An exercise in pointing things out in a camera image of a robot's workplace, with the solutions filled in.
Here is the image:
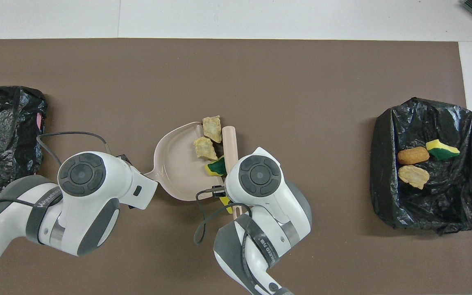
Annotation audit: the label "beige plastic dustpan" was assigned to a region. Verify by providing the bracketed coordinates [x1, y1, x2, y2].
[144, 122, 226, 201]

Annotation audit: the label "green yellow sponge piece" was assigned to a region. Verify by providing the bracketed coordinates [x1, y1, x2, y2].
[204, 157, 227, 177]

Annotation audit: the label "brown bread roll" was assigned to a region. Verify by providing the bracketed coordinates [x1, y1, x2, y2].
[397, 147, 430, 165]

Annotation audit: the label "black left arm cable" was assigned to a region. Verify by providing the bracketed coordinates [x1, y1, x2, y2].
[0, 131, 118, 218]

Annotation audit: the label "beige sponge chunk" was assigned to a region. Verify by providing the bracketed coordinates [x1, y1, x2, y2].
[398, 165, 430, 190]
[202, 116, 222, 143]
[193, 137, 219, 161]

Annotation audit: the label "brown table mat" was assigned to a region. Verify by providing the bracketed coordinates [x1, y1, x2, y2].
[0, 39, 472, 295]

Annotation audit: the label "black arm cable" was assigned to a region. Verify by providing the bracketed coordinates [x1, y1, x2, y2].
[194, 186, 269, 295]
[0, 131, 118, 218]

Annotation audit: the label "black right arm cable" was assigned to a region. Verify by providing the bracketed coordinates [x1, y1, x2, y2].
[194, 186, 269, 295]

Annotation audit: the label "yellow green sponge wedge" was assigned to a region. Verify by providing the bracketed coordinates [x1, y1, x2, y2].
[426, 139, 461, 161]

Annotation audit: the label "beige hand brush black bristles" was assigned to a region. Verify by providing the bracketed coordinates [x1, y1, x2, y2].
[221, 126, 245, 220]

